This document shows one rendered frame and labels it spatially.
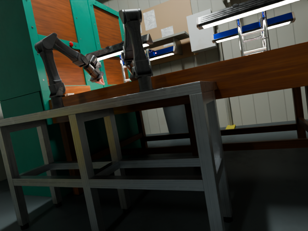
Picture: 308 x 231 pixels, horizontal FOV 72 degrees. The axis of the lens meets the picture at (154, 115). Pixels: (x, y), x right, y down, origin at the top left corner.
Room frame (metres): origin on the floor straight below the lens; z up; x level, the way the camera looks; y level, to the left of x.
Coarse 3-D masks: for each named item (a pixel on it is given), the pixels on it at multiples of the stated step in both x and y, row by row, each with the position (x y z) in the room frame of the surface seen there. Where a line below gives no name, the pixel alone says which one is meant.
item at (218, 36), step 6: (270, 18) 1.71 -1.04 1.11; (276, 18) 1.69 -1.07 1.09; (282, 18) 1.66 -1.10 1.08; (288, 18) 1.64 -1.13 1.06; (294, 18) 1.62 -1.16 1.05; (252, 24) 1.77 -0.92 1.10; (258, 24) 1.74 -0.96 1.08; (270, 24) 1.69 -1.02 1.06; (276, 24) 1.67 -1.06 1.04; (228, 30) 1.85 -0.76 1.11; (234, 30) 1.82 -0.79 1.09; (246, 30) 1.77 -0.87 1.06; (252, 30) 1.75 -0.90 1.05; (216, 36) 1.88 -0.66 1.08; (222, 36) 1.85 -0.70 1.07; (228, 36) 1.83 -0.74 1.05; (234, 36) 1.81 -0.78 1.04; (216, 42) 1.92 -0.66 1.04
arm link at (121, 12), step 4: (120, 12) 1.09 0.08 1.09; (124, 12) 1.03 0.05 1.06; (140, 12) 1.05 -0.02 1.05; (120, 16) 1.11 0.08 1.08; (124, 16) 1.03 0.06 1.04; (140, 16) 1.05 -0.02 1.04; (124, 20) 1.04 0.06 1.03; (140, 20) 1.06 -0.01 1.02; (124, 24) 1.14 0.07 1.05; (124, 28) 1.18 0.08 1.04; (128, 32) 1.16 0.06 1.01; (128, 36) 1.17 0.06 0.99; (124, 40) 1.23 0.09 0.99; (128, 40) 1.19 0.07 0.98; (124, 44) 1.23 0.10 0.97; (128, 44) 1.21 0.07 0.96; (124, 48) 1.23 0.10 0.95; (128, 48) 1.22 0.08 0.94; (124, 52) 1.24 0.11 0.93; (128, 52) 1.24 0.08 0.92; (132, 52) 1.25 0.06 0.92; (124, 56) 1.27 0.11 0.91; (128, 56) 1.26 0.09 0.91; (132, 56) 1.26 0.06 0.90
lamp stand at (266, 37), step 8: (264, 16) 1.38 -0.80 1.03; (240, 24) 1.45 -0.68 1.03; (264, 24) 1.38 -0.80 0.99; (240, 32) 1.45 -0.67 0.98; (248, 32) 1.43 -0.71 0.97; (256, 32) 1.41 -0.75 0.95; (264, 32) 1.39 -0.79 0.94; (240, 40) 1.45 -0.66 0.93; (264, 40) 1.39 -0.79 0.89; (240, 48) 1.46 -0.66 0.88; (264, 48) 1.39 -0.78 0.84
